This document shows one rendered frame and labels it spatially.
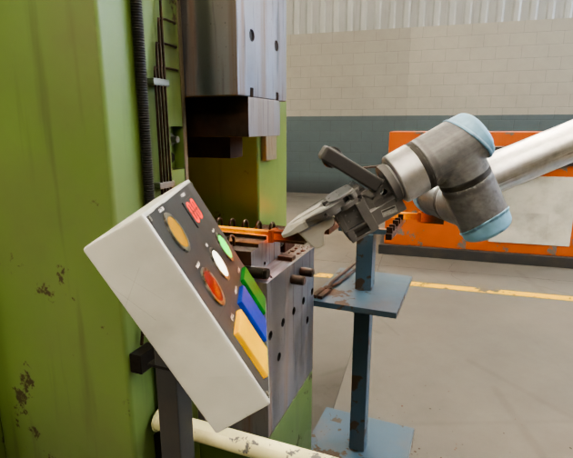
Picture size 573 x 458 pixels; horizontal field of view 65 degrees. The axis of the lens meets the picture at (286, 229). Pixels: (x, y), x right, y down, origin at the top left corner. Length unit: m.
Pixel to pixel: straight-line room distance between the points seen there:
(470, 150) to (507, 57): 8.08
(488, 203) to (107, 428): 0.93
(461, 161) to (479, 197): 0.07
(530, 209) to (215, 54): 4.04
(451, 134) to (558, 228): 4.14
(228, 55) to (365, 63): 7.80
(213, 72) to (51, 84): 0.34
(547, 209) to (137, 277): 4.51
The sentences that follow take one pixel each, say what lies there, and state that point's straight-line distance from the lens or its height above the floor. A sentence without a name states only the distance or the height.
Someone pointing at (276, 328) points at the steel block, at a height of 0.77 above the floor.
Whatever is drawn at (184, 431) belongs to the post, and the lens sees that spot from 0.82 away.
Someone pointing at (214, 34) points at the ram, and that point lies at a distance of 1.12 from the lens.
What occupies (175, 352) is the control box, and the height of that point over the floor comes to 1.03.
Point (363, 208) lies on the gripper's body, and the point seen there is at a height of 1.16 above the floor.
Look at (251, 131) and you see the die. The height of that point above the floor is 1.28.
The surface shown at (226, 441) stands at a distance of 1.08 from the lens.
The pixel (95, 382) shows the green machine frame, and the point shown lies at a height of 0.74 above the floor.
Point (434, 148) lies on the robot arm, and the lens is 0.78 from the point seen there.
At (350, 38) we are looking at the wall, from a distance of 8.94.
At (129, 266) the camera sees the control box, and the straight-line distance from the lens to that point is 0.53.
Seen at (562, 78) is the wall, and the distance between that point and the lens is 8.99.
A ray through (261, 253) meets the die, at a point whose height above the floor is 0.96.
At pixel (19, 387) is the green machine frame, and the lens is 1.34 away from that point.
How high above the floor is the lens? 1.29
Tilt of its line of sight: 13 degrees down
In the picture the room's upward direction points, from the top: straight up
